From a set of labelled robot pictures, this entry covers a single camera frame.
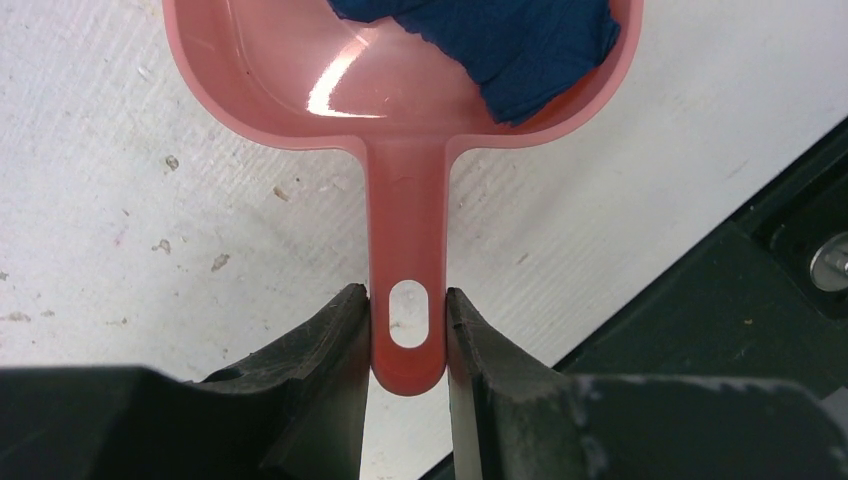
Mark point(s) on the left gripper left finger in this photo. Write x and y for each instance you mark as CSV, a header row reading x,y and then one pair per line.
x,y
293,409

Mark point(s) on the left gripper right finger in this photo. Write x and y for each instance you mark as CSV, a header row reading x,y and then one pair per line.
x,y
512,417

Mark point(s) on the pink dustpan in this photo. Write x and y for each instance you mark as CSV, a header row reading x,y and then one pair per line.
x,y
293,75

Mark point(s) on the dark blue paper scrap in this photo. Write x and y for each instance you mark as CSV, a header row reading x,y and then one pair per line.
x,y
520,54

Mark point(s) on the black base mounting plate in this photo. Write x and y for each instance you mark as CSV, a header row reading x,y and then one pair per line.
x,y
762,296

